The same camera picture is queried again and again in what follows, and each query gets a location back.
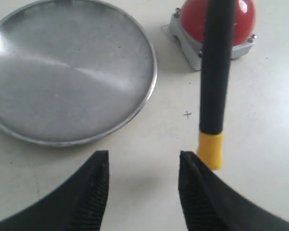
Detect red dome push button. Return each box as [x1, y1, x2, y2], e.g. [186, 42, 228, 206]
[169, 0, 256, 71]

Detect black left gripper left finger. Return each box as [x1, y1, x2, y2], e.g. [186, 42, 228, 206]
[0, 151, 109, 231]

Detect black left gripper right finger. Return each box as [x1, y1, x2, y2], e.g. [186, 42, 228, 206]
[179, 151, 289, 231]

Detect round metal plate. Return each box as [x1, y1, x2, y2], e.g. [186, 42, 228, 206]
[0, 0, 158, 147]

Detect yellow black claw hammer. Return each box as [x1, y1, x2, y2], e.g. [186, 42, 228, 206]
[197, 0, 236, 170]

